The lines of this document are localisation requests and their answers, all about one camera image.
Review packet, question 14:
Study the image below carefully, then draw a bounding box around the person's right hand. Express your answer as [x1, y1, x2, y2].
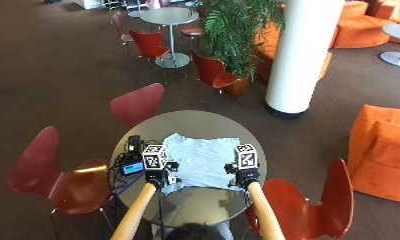
[224, 162, 261, 190]

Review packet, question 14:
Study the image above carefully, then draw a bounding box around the person's left hand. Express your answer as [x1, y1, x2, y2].
[144, 161, 183, 190]

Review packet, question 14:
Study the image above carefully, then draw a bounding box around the white marker cube right glove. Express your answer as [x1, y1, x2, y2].
[233, 143, 260, 170]

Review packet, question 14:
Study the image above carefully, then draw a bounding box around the white marker cube glove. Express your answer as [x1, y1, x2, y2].
[233, 143, 260, 170]
[142, 143, 170, 171]

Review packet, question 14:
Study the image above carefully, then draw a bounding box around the white marker cube left glove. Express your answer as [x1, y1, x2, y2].
[142, 143, 170, 171]

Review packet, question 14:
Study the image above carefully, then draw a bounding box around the light blue cloth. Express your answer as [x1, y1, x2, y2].
[160, 132, 247, 196]

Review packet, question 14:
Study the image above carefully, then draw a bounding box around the black device with blue screen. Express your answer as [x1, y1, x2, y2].
[119, 153, 147, 177]

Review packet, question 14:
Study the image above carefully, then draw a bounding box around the brown plant pot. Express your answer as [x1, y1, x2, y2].
[223, 74, 255, 98]

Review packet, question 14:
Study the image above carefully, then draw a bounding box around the dark red glossy chair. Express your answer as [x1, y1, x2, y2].
[6, 125, 116, 234]

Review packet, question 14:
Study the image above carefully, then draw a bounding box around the orange armchair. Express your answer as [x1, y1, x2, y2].
[347, 103, 400, 205]

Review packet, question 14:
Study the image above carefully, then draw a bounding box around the orange bench sofa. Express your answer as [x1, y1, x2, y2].
[252, 22, 335, 84]

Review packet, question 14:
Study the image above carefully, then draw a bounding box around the white round pillar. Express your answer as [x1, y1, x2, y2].
[263, 0, 347, 120]

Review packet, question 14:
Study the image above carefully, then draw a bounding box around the green potted palm plant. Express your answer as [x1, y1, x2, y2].
[194, 0, 287, 80]

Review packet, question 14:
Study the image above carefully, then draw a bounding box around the red stool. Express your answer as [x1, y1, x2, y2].
[180, 25, 206, 46]

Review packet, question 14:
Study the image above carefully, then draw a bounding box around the orange round pouf sofa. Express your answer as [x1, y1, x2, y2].
[329, 0, 397, 50]

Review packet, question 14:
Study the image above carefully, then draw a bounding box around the blue cable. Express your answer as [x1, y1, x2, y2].
[112, 173, 144, 196]

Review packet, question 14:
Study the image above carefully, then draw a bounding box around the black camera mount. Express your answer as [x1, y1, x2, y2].
[126, 134, 150, 156]

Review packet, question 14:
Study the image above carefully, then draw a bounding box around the round grey pedestal table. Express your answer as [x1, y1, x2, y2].
[139, 6, 202, 70]

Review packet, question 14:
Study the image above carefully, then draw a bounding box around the small grey pedestal table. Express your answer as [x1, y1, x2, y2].
[127, 0, 150, 19]

